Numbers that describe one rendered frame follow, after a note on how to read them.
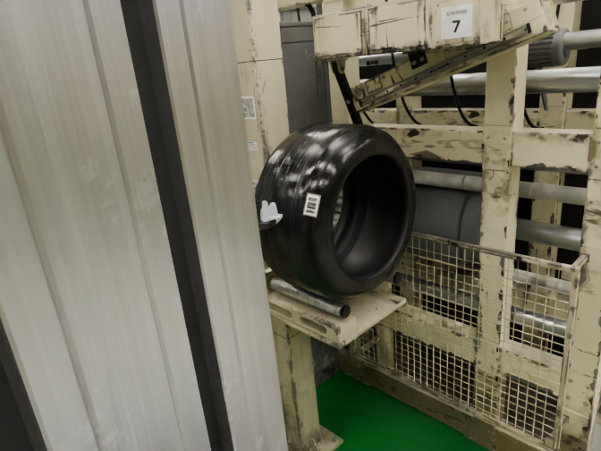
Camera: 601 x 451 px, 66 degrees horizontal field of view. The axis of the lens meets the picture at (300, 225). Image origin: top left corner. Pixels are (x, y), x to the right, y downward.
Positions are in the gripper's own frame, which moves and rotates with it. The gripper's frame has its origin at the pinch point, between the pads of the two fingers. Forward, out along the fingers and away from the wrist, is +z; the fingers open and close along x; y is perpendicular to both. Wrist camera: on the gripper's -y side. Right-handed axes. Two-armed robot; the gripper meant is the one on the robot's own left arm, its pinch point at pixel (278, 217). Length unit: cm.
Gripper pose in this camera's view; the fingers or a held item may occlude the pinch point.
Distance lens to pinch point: 129.5
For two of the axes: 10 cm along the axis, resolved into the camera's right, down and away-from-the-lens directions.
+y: -0.1, -9.6, -2.7
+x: -7.0, -1.9, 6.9
